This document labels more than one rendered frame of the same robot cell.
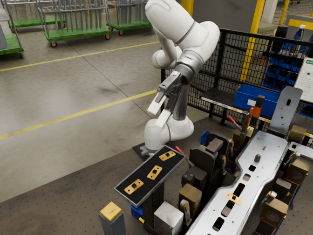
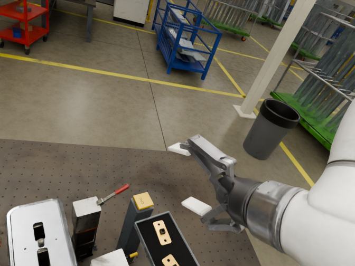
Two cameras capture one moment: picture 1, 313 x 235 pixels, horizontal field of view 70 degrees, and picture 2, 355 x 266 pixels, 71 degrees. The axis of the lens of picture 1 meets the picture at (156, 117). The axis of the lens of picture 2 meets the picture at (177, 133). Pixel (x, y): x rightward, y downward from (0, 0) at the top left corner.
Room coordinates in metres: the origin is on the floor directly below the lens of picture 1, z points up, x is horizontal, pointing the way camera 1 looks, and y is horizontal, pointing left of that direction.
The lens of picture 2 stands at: (0.64, -0.40, 1.92)
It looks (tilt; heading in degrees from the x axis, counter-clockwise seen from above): 35 degrees down; 98
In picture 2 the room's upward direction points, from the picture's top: 21 degrees clockwise
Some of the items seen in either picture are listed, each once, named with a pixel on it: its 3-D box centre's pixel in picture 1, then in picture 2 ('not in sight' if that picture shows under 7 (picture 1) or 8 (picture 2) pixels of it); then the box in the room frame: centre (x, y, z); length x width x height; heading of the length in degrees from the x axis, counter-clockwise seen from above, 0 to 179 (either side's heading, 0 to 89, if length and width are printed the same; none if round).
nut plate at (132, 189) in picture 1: (133, 185); (162, 231); (0.64, 0.10, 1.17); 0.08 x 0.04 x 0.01; 135
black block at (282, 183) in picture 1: (278, 201); not in sight; (0.79, -0.70, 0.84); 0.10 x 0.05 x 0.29; 51
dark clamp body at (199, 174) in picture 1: (191, 194); not in sight; (0.80, -0.20, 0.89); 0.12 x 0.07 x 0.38; 51
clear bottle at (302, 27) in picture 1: (297, 40); not in sight; (1.62, -1.01, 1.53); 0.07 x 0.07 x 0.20
